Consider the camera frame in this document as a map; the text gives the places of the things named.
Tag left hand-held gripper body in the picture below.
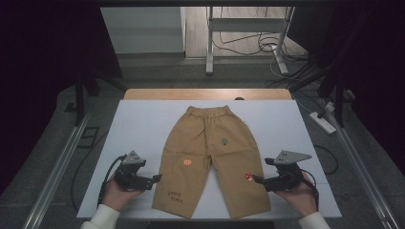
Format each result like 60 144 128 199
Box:
114 150 151 192

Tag white table mat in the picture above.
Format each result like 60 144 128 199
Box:
76 99 343 220

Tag white metal stand frame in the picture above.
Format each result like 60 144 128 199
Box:
204 7 295 76

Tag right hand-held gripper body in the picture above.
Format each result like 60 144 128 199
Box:
264 150 313 193

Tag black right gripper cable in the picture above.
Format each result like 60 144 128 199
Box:
300 169 320 212

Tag black floor cable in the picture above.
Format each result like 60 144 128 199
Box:
70 132 109 213
313 144 339 176

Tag metal floor rail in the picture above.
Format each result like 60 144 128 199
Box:
22 115 92 229
321 98 394 229

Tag black stand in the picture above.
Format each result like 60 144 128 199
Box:
75 72 128 127
318 72 347 129

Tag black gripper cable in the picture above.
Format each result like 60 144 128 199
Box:
96 154 128 208
300 169 320 212

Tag dark curtain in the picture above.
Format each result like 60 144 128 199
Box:
0 0 124 196
288 5 405 177

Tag tangle of thin floor cables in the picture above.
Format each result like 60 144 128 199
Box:
211 7 309 63

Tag wooden table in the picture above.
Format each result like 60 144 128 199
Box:
122 88 293 101

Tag tan pants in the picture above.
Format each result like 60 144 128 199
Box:
151 105 272 220

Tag white power strip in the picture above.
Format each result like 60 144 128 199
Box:
309 111 337 135

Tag pale grey cabinet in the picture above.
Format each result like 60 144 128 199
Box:
100 7 186 55

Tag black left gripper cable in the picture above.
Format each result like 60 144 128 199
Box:
96 154 128 208

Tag bundle of black cables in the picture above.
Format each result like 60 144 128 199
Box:
266 56 332 94

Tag person's left hand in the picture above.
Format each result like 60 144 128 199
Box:
101 176 144 213

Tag person's right hand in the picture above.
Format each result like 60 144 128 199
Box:
274 173 319 219

